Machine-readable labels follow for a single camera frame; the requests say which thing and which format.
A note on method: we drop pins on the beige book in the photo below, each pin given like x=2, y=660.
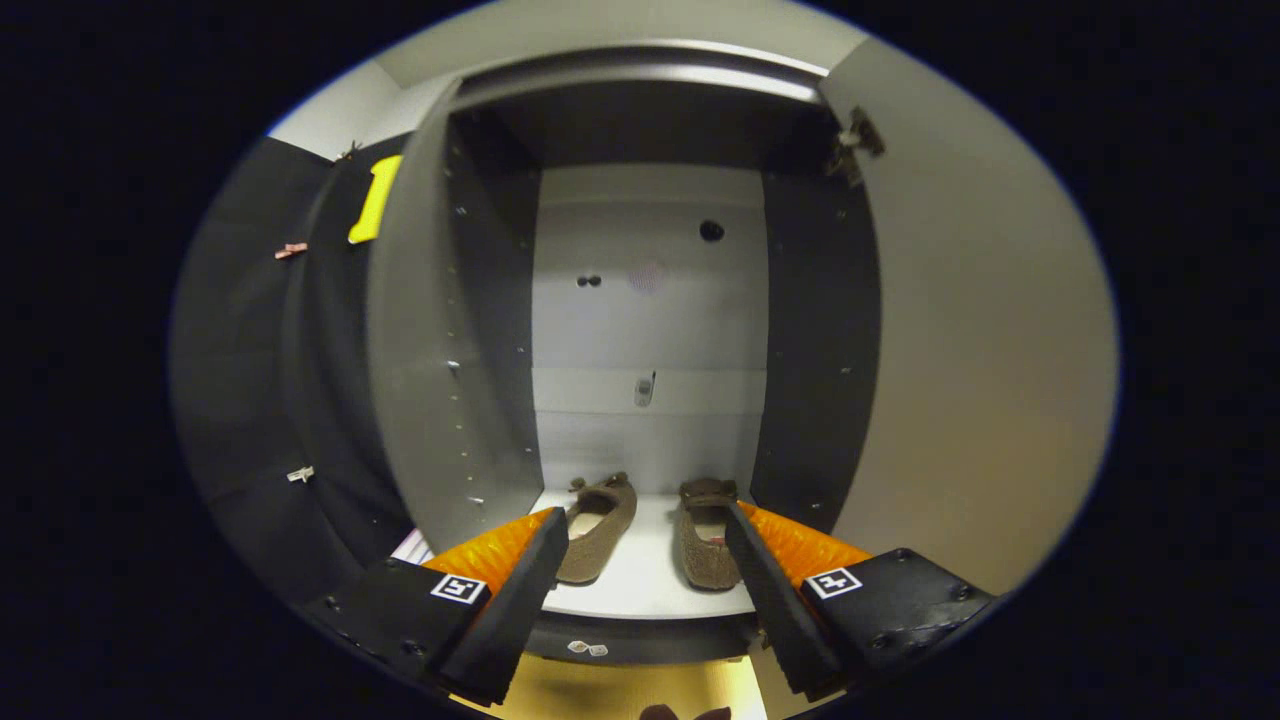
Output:
x=412, y=548

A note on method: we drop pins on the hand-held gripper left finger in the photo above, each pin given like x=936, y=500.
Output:
x=515, y=600

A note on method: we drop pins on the white clip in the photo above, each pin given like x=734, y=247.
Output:
x=300, y=474

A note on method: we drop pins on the gray shoe cabinet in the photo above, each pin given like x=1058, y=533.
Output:
x=650, y=320

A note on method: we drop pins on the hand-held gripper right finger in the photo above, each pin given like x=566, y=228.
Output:
x=780, y=610

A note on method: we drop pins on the small white packet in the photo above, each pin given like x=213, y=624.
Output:
x=587, y=648

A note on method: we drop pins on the black backdrop cloth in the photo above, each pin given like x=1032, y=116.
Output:
x=250, y=400

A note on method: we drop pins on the brown fuzzy shoe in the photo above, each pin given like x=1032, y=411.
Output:
x=598, y=545
x=703, y=560

